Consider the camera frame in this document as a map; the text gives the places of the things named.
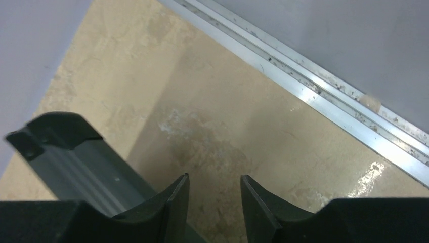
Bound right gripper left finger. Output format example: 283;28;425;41
1;174;190;242

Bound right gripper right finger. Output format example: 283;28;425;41
240;175;428;242

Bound black poker set case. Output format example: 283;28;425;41
6;112;203;242

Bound aluminium frame rail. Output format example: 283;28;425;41
163;1;428;186

